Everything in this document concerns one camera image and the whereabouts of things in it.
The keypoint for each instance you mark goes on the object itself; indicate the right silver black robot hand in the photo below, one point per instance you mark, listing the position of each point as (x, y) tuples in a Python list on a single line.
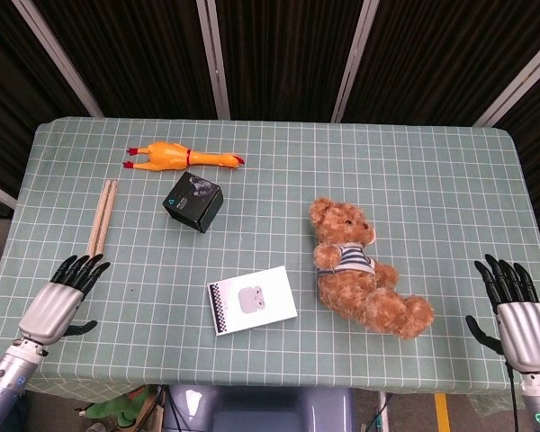
[(526, 333)]

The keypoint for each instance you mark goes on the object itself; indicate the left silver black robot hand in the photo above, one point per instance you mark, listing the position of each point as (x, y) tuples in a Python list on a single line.
[(51, 310)]

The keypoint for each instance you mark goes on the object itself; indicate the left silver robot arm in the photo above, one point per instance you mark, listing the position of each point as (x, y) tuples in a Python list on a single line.
[(9, 378)]

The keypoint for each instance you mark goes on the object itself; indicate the small black cardboard box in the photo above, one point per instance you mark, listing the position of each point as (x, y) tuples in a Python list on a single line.
[(193, 202)]

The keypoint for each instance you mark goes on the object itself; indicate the white earbuds box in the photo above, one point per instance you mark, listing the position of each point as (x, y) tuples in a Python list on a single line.
[(252, 300)]

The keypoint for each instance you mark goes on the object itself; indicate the green plush toy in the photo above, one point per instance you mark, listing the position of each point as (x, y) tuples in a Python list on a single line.
[(117, 409)]

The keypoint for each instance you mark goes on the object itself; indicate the white table leg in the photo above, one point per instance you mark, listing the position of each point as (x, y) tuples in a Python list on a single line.
[(384, 411)]

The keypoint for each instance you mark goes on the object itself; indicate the brown teddy bear striped shirt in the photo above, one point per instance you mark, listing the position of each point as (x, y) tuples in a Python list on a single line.
[(364, 274)]

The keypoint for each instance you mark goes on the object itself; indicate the orange rubber chicken toy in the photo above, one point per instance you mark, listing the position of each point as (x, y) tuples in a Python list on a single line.
[(175, 156)]

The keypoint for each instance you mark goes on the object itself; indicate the green checkered tablecloth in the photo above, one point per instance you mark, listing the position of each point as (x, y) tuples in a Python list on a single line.
[(270, 351)]

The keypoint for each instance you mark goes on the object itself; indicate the grey-blue robot torso base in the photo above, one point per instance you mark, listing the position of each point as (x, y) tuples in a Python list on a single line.
[(256, 409)]

